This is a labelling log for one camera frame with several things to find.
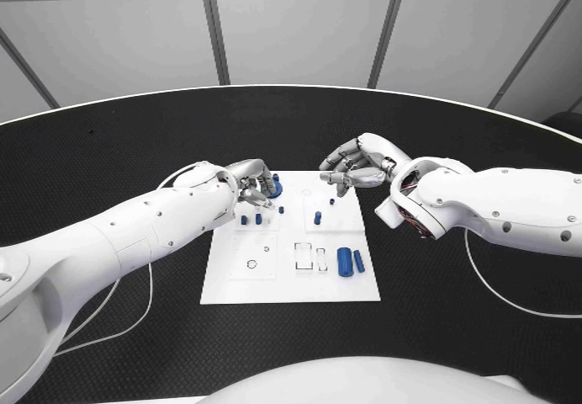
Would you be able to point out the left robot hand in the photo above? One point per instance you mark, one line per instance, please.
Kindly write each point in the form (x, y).
(253, 180)

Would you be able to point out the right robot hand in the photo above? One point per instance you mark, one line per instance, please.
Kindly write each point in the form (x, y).
(364, 164)

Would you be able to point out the blue gear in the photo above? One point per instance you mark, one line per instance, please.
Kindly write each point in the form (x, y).
(276, 188)

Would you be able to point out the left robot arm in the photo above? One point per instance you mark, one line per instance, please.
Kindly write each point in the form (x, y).
(114, 240)

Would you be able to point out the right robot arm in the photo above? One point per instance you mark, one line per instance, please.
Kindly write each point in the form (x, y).
(501, 205)

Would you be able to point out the white task board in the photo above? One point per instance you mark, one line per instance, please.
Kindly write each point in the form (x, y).
(292, 271)

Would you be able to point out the tall blue peg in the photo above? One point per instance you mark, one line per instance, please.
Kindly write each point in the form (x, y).
(318, 217)

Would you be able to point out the thin blue cylinder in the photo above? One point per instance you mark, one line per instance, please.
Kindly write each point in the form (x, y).
(359, 261)

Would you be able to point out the large blue cylinder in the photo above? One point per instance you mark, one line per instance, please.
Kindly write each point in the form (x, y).
(345, 262)

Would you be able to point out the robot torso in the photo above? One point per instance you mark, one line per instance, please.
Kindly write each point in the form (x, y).
(364, 382)

